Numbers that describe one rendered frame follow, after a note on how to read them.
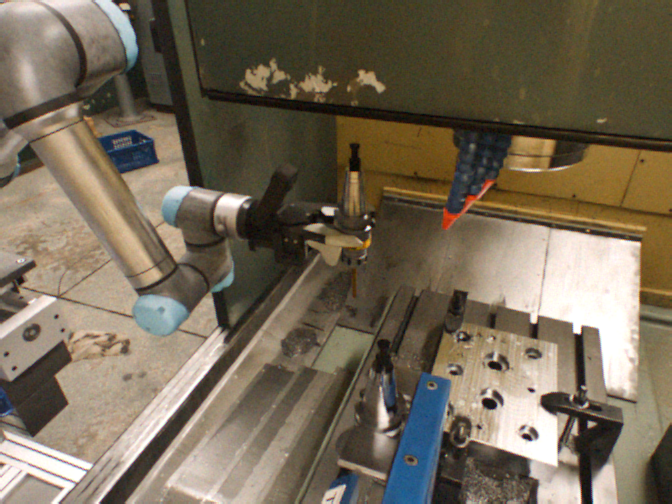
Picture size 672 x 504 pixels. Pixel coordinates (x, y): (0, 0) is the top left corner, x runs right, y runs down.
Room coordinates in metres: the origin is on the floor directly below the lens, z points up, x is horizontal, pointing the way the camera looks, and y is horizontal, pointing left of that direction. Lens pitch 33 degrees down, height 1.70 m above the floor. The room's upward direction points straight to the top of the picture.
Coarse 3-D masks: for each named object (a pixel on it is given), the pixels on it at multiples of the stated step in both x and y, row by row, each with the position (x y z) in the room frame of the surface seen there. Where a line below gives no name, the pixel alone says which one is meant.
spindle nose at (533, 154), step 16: (512, 144) 0.48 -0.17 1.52; (528, 144) 0.47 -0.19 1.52; (544, 144) 0.47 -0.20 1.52; (560, 144) 0.47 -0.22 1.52; (576, 144) 0.48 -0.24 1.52; (512, 160) 0.48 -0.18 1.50; (528, 160) 0.47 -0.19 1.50; (544, 160) 0.47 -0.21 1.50; (560, 160) 0.47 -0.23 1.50; (576, 160) 0.48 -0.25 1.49
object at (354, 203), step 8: (352, 176) 0.61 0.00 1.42; (360, 176) 0.61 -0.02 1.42; (344, 184) 0.62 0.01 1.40; (352, 184) 0.61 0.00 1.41; (360, 184) 0.61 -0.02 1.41; (344, 192) 0.61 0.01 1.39; (352, 192) 0.61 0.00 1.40; (360, 192) 0.61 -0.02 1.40; (344, 200) 0.61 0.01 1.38; (352, 200) 0.60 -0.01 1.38; (360, 200) 0.61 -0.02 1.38; (344, 208) 0.61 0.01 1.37; (352, 208) 0.60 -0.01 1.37; (360, 208) 0.60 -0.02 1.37; (368, 208) 0.62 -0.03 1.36; (352, 216) 0.60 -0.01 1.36; (360, 216) 0.60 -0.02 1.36
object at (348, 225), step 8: (336, 216) 0.61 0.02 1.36; (344, 216) 0.60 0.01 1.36; (368, 216) 0.61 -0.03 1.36; (336, 224) 0.61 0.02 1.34; (344, 224) 0.60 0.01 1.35; (352, 224) 0.59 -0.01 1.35; (360, 224) 0.59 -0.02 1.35; (368, 224) 0.61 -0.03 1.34; (344, 232) 0.59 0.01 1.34; (352, 232) 0.59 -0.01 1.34; (360, 232) 0.59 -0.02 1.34
